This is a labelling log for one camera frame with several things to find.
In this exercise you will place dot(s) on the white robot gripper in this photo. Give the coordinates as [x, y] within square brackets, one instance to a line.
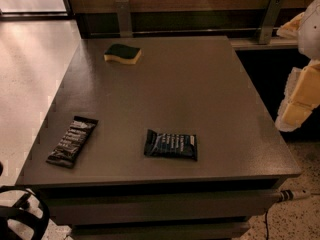
[310, 32]

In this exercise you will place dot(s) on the blue rxbar blueberry wrapper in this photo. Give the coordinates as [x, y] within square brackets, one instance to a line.
[165, 145]

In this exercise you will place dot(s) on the green and yellow sponge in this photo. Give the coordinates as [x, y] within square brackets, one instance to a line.
[123, 54]

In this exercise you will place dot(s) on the black rxbar chocolate wrapper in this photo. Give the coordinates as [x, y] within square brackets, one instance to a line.
[70, 145]

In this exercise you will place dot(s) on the grey drawer cabinet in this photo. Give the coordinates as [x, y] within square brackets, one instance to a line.
[194, 86]

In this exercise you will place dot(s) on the black chair base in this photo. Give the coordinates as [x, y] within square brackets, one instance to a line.
[19, 212]

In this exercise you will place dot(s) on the right metal wall bracket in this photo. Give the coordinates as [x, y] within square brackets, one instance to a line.
[264, 32]

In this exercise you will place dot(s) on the metal wall bracket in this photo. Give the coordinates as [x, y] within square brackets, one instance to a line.
[124, 18]
[264, 32]

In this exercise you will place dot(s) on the silver drawer handle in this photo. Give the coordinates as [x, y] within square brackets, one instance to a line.
[291, 195]

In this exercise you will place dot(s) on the left metal wall bracket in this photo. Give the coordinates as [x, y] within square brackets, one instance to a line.
[124, 18]

